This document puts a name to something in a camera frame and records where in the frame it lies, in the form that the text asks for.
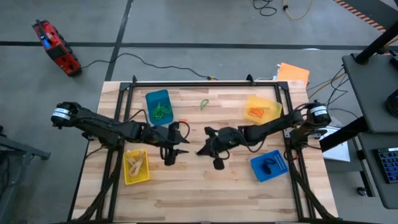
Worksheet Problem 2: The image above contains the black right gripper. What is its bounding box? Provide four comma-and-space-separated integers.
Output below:
196, 126, 249, 156

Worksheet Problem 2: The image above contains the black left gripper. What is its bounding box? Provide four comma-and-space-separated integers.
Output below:
141, 123, 190, 156

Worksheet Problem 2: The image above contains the green rubber band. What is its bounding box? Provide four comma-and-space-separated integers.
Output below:
154, 109, 172, 121
152, 107, 167, 121
157, 101, 173, 116

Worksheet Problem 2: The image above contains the long tan rubber band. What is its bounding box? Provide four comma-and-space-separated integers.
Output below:
128, 150, 147, 178
125, 150, 141, 166

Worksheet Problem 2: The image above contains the yellow slotted basket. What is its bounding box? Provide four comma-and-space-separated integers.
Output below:
123, 148, 150, 186

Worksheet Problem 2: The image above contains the teal plastic basket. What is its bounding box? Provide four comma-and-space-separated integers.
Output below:
145, 89, 175, 127

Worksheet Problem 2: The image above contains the translucent yellow basket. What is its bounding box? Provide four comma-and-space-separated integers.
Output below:
243, 95, 283, 126

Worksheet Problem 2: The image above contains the blue plastic basket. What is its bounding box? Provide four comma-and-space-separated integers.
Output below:
250, 149, 290, 183

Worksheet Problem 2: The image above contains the orange paper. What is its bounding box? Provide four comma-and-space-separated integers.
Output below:
275, 62, 311, 88

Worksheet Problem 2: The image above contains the white paper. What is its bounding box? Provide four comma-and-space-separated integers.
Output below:
319, 125, 351, 163

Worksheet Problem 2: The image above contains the black desk support bar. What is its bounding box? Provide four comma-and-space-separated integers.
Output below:
319, 116, 374, 153

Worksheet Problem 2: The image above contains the grey metal stand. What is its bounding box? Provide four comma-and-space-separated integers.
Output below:
0, 124, 52, 224

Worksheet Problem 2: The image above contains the grey desk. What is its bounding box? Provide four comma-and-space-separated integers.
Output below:
357, 132, 398, 210
341, 52, 398, 134

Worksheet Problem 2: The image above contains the black keyboard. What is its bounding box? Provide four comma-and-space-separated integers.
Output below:
376, 146, 398, 185

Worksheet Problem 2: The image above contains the hazard striped floor strip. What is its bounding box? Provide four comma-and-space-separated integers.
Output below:
333, 0, 398, 32

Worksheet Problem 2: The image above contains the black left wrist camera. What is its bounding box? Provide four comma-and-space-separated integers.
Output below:
162, 146, 178, 167

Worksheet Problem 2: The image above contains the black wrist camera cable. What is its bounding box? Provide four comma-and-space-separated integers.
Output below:
177, 120, 192, 141
214, 148, 233, 162

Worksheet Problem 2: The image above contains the black table frame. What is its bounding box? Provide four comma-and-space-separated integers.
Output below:
67, 74, 338, 224

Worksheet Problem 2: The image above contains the long black floor cable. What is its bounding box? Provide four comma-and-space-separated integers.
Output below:
80, 52, 216, 81

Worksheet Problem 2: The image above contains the black coiled floor cable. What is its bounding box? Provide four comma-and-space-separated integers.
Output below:
252, 0, 278, 17

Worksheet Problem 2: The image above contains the yellow floor cable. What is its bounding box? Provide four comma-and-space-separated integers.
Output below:
281, 0, 313, 21

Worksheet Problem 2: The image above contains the black metal post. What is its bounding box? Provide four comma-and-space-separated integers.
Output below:
355, 27, 398, 65

